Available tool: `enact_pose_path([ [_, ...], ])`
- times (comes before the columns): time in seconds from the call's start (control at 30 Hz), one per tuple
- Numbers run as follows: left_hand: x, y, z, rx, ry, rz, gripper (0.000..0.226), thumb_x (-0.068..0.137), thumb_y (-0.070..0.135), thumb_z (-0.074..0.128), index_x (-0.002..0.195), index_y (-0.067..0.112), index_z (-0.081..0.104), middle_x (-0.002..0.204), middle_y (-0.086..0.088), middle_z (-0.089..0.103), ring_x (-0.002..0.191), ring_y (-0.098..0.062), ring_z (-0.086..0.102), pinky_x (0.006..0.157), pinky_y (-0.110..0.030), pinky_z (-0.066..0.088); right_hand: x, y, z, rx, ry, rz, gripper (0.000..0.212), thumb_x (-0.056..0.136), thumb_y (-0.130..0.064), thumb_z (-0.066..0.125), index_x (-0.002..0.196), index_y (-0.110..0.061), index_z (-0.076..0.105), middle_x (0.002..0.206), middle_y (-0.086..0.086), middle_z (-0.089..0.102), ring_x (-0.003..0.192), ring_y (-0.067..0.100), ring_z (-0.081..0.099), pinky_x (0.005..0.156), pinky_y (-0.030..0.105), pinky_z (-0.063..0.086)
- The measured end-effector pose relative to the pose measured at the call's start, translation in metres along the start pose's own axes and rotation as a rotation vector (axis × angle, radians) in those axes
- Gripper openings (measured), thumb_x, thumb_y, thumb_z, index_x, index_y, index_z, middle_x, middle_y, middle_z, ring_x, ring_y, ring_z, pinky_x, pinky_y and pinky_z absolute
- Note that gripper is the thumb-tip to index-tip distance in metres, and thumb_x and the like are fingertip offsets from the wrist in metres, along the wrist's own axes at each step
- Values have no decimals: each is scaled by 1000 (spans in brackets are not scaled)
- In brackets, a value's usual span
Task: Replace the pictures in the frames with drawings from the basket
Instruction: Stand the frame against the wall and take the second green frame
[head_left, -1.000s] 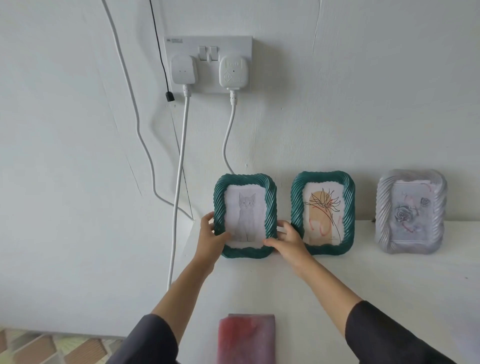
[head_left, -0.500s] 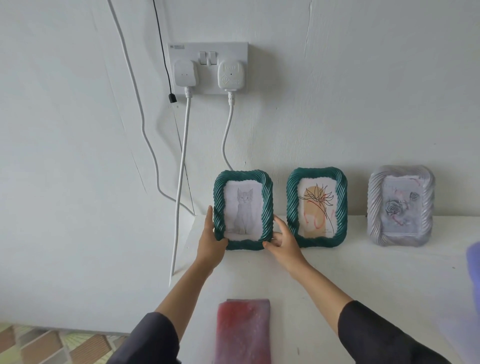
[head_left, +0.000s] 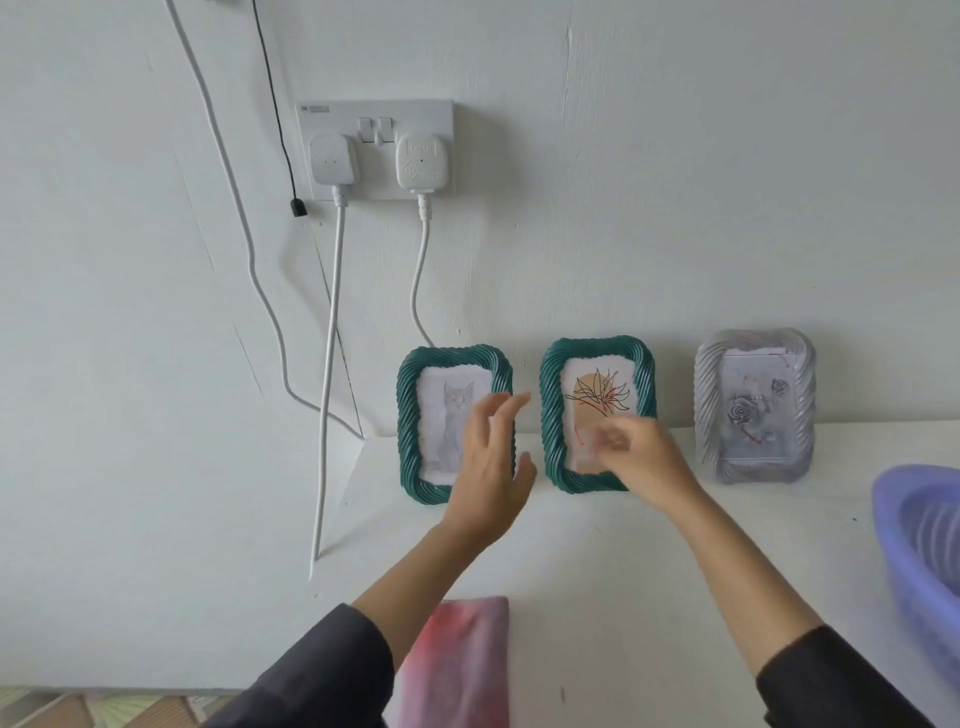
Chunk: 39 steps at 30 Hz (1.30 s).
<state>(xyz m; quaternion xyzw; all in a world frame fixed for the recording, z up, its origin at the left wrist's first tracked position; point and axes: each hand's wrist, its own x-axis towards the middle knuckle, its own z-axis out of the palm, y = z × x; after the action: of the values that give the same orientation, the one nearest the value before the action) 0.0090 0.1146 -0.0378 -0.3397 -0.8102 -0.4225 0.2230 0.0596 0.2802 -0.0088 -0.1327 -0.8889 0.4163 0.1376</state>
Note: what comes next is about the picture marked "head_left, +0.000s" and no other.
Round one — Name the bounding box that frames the pink purple cloth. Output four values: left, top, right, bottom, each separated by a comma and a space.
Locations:
382, 596, 511, 728

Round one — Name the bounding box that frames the person's right forearm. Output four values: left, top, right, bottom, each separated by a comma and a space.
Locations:
659, 487, 935, 728

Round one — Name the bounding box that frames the grey frame with rose drawing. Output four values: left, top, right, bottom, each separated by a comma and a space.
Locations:
692, 327, 817, 486

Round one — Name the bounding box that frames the thin white cable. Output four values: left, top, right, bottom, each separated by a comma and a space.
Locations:
163, 0, 365, 440

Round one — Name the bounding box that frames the person's left forearm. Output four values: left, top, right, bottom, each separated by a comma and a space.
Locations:
202, 517, 489, 728

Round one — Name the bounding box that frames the black cable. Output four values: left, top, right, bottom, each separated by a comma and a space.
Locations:
251, 0, 310, 219

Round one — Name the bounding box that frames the white wall socket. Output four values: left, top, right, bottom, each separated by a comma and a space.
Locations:
294, 99, 456, 202

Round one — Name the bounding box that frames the purple plastic basket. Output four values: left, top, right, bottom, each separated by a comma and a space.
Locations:
871, 464, 960, 676

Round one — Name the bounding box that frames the person's right hand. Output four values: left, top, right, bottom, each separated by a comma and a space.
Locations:
577, 416, 706, 516

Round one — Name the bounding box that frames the white rounded charger adapter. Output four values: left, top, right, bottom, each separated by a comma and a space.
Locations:
395, 131, 451, 193

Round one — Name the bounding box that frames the white rectangular charger adapter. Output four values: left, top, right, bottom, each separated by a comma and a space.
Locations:
308, 132, 361, 187

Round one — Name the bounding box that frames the curved white charging cable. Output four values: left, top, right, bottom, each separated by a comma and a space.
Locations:
409, 191, 438, 350

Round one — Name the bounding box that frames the person's left hand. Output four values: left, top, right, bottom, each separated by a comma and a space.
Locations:
442, 391, 538, 549

